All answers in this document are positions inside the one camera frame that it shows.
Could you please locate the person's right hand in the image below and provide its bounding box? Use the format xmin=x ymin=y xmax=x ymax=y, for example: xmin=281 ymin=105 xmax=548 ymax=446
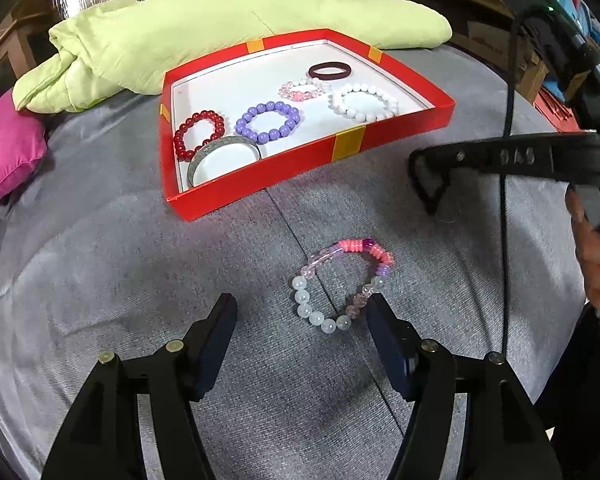
xmin=565 ymin=187 xmax=600 ymax=311

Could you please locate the pink crystal bracelet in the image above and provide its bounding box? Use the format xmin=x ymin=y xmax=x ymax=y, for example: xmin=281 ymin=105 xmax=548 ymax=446
xmin=279 ymin=77 xmax=331 ymax=102

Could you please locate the red bead bracelet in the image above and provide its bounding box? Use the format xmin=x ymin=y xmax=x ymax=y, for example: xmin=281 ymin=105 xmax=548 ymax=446
xmin=174 ymin=110 xmax=226 ymax=162

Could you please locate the magenta pillow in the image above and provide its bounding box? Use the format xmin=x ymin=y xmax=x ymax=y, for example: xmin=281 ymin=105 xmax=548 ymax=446
xmin=0 ymin=92 xmax=48 ymax=213

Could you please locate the silver bangle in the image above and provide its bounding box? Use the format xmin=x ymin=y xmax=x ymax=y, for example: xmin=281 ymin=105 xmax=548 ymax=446
xmin=187 ymin=135 xmax=262 ymax=188

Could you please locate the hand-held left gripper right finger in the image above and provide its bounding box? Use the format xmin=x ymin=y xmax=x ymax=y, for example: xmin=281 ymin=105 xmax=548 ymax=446
xmin=365 ymin=292 xmax=563 ymax=480

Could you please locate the purple bead bracelet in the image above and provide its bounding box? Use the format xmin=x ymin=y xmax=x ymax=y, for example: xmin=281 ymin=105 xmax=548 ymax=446
xmin=235 ymin=101 xmax=302 ymax=145

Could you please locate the red cardboard box lid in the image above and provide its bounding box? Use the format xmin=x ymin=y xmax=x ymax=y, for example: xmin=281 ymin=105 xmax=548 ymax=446
xmin=160 ymin=28 xmax=456 ymax=222

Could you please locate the light green quilt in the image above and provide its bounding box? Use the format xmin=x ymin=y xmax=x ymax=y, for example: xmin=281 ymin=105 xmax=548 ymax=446
xmin=12 ymin=0 xmax=453 ymax=113

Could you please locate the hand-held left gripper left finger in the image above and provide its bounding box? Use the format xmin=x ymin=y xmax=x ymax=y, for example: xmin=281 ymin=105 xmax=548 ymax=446
xmin=40 ymin=292 xmax=239 ymax=480

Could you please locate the maroon hair tie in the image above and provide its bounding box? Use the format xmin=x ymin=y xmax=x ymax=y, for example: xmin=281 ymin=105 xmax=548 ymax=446
xmin=307 ymin=61 xmax=352 ymax=82

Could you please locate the black cable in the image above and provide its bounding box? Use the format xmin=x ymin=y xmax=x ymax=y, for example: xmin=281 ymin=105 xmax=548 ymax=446
xmin=497 ymin=15 xmax=518 ymax=357

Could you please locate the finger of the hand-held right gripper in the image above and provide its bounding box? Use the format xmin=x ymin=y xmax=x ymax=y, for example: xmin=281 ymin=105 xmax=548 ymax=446
xmin=409 ymin=139 xmax=481 ymax=216

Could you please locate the pink and white bead bracelet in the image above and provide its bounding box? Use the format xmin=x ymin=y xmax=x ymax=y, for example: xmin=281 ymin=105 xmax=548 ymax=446
xmin=291 ymin=237 xmax=396 ymax=336

